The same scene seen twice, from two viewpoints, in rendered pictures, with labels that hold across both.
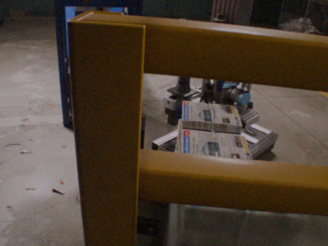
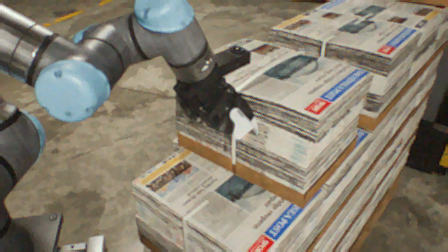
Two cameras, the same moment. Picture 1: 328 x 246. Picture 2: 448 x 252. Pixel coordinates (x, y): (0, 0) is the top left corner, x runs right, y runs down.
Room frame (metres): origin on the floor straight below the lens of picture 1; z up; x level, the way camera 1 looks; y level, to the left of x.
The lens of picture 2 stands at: (2.48, 0.08, 1.41)
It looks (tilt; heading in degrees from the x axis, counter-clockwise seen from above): 33 degrees down; 218
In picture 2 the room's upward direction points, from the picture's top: straight up
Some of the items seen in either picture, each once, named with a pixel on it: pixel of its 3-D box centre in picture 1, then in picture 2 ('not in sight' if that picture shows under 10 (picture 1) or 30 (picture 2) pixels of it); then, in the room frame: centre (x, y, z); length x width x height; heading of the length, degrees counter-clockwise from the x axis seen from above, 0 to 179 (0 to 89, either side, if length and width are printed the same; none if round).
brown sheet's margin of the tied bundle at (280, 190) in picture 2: not in sight; (304, 156); (1.79, -0.20, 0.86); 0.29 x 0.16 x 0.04; 179
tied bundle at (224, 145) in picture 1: (212, 161); (339, 63); (1.39, -0.29, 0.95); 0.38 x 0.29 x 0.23; 88
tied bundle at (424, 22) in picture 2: not in sight; (372, 40); (1.09, -0.28, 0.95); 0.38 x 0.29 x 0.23; 88
